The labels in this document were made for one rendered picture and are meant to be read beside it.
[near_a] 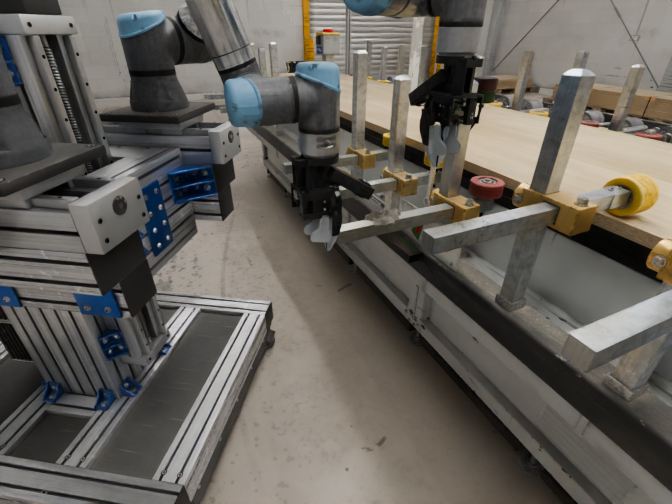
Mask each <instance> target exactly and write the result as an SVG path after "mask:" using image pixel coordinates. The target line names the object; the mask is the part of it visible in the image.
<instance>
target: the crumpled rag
mask: <svg viewBox="0 0 672 504"><path fill-rule="evenodd" d="M399 216H401V213H400V211H399V210H398V209H396V208H395V209H393V210H388V209H383V210H381V211H380V212H379V211H377V210H375V209H374V210H373V211H372V212H371V213H370V214H367V215H365V220H366V221H374V223H373V224H374V225H387V224H389V223H394V221H395V220H398V219H399ZM394 224H395V223H394Z"/></svg>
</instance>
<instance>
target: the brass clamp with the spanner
mask: <svg viewBox="0 0 672 504"><path fill-rule="evenodd" d="M431 196H433V197H434V199H435V203H434V205H431V206H435V205H440V204H444V203H447V204H449V205H451V206H453V207H454V212H453V217H452V219H448V220H449V221H451V222H453V223H456V222H460V221H464V220H469V219H473V218H477V217H479V214H480V209H481V205H479V204H477V203H475V202H473V204H474V206H472V207H468V206H465V205H464V204H465V203H466V200H467V198H465V197H463V196H461V195H457V196H452V197H446V196H444V195H442V194H440V193H439V188H438V189H435V190H433V191H432V195H431Z"/></svg>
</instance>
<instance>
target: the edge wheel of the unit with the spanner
mask: <svg viewBox="0 0 672 504"><path fill-rule="evenodd" d="M504 185H505V183H504V181H503V180H501V179H499V178H496V177H491V176H475V177H473V178H471V180H470V185H469V193H470V194H471V195H472V196H474V197H477V198H480V199H481V200H493V199H498V198H500V197H501V196H502V193H503V189H504Z"/></svg>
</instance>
